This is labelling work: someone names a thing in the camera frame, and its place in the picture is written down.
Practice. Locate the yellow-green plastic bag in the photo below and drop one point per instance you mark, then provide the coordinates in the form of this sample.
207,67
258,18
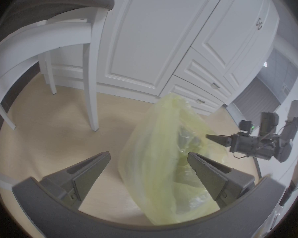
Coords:
154,157

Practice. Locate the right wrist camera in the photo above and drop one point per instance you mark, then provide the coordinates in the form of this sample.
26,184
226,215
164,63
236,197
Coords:
244,126

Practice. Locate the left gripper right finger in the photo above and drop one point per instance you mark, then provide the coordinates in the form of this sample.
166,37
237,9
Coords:
218,180

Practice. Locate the white chair grey cushions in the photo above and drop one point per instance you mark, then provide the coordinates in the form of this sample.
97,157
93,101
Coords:
52,37

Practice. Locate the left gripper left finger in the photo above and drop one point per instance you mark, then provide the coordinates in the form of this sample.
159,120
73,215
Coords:
74,180

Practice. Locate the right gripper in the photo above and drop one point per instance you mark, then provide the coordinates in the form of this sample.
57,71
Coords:
245,146

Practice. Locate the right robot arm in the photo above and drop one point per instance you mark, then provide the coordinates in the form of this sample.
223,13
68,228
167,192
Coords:
269,123

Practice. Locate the white wardrobe with drawers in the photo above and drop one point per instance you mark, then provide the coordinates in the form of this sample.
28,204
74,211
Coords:
144,33

